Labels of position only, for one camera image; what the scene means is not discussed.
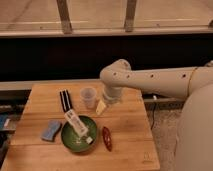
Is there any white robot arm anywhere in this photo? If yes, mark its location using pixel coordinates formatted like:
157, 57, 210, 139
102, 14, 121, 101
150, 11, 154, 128
100, 59, 213, 171

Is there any yellow cheese wedge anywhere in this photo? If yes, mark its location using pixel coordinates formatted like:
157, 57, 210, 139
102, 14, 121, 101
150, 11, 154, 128
96, 100, 107, 115

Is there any clear plastic cup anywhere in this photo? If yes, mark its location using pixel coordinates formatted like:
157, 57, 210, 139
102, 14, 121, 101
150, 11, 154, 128
80, 87, 97, 109

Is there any red chili pepper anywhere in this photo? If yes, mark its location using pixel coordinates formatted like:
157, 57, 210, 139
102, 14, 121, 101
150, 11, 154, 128
102, 127, 112, 151

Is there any green bowl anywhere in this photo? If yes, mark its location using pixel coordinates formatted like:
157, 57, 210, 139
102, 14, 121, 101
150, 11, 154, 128
61, 115, 98, 153

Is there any blue sponge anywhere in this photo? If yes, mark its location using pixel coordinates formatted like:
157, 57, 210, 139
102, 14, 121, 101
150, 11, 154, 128
41, 120, 62, 142

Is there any black cable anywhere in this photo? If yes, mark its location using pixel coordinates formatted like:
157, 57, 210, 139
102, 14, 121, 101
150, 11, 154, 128
146, 96, 158, 131

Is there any right metal frame post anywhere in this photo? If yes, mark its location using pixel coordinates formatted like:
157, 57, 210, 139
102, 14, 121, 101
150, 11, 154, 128
124, 0, 137, 32

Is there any metal frame post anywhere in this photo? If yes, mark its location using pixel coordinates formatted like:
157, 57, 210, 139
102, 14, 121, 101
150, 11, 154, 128
124, 0, 137, 32
56, 0, 72, 34

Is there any left metal frame post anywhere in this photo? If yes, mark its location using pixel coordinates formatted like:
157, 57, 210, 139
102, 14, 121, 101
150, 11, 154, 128
56, 0, 72, 34

